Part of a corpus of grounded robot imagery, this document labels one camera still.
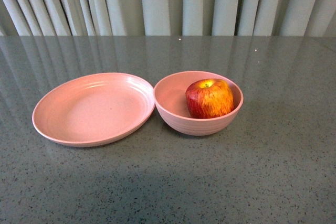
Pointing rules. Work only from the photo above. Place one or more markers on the pink bowl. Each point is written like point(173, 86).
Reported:
point(170, 100)

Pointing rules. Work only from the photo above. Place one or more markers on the red yellow apple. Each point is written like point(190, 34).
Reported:
point(209, 98)

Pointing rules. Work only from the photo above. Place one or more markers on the pink plate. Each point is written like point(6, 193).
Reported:
point(94, 110)

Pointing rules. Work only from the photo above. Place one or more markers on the white curtain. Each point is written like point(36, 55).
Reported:
point(315, 18)

